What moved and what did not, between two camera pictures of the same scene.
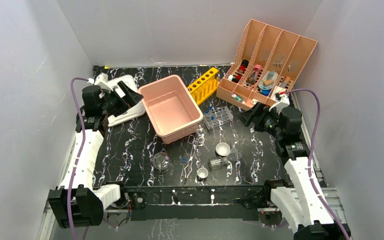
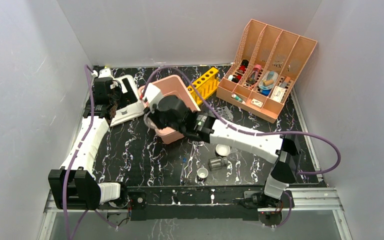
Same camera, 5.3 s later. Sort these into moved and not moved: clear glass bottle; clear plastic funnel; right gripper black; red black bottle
Moved: right gripper black
Not moved: red black bottle; clear glass bottle; clear plastic funnel
